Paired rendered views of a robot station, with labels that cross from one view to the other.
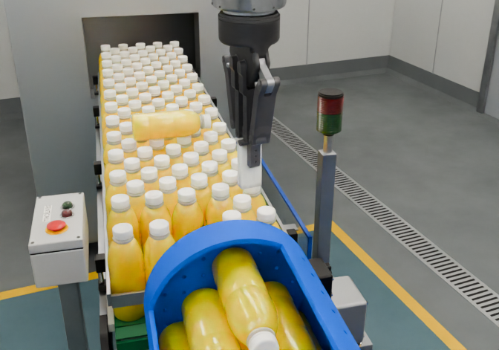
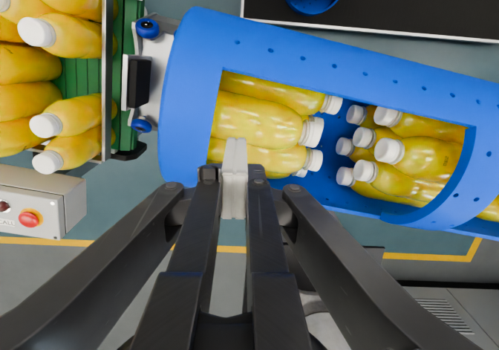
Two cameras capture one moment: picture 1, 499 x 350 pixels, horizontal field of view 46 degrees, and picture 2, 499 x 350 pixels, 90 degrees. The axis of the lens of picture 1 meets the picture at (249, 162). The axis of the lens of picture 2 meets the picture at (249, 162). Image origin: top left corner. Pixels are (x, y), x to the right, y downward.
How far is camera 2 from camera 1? 0.77 m
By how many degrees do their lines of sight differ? 77
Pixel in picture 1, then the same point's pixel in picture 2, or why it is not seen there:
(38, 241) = (54, 232)
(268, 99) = (394, 310)
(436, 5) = not seen: outside the picture
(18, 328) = not seen: outside the picture
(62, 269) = (77, 203)
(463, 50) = not seen: outside the picture
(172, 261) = (190, 181)
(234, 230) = (190, 122)
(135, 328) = (124, 136)
